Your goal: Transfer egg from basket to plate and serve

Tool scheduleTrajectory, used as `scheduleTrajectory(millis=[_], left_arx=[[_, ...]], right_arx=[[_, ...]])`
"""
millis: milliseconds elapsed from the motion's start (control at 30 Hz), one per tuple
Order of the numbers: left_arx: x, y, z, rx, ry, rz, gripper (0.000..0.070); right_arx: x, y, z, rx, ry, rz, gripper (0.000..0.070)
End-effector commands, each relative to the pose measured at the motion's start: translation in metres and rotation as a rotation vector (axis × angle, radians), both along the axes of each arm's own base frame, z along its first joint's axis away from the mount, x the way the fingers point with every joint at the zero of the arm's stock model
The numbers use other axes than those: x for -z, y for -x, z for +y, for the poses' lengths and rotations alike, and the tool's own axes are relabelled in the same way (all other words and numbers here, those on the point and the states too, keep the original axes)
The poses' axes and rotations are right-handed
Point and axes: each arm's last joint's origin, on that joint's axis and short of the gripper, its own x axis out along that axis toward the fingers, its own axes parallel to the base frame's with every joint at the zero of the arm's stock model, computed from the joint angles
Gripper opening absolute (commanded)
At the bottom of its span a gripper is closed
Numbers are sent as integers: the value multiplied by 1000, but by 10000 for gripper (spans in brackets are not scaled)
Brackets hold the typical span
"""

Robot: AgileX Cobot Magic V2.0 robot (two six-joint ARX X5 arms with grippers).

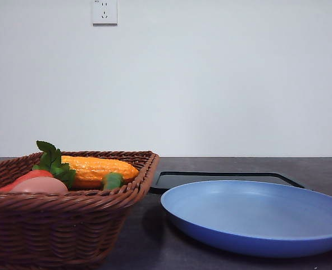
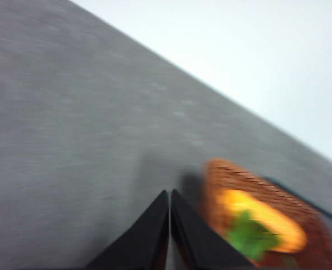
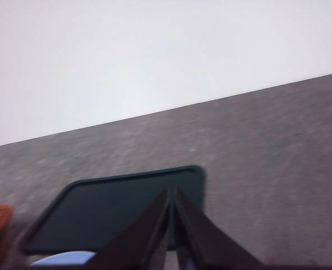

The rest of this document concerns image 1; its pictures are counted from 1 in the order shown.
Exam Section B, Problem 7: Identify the blue round plate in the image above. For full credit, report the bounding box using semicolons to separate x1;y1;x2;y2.
161;180;332;258

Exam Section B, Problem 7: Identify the pink brown egg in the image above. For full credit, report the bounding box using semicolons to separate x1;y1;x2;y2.
10;177;68;195

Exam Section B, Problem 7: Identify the brown wicker basket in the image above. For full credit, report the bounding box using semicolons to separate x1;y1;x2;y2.
0;151;160;269

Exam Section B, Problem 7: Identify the black rectangular tray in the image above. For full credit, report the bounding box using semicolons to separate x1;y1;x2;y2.
149;172;304;197

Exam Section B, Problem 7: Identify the green toy vegetable stem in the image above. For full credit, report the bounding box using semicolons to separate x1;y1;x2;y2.
103;173;124;190

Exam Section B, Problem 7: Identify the yellow toy corn cob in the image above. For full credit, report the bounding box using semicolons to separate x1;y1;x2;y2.
61;156;139;189

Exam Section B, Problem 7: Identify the red orange toy carrot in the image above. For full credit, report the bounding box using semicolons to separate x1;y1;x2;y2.
0;140;76;191

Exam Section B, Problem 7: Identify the white wall power socket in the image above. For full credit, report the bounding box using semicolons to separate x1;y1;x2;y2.
93;0;118;26

